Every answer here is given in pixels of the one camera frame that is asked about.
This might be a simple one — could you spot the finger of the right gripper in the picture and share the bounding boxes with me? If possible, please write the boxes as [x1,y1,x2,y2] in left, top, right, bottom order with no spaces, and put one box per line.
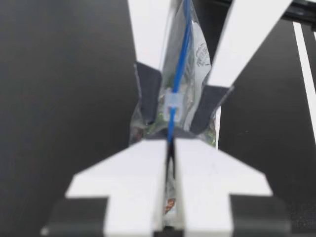
[127,0,173,124]
[189,0,294,136]

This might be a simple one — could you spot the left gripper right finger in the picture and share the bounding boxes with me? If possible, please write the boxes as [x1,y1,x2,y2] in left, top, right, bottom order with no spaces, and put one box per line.
[172,129,292,237]

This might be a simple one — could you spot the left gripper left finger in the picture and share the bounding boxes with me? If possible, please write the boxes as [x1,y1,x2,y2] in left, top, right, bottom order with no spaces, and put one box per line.
[40,129,173,237]

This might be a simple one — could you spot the clear zip bag with candies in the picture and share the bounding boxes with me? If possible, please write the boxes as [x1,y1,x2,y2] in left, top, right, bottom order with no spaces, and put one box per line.
[128,0,222,227]

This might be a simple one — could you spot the black frame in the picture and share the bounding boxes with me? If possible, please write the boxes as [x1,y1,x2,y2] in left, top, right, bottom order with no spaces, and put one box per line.
[281,0,316,23]

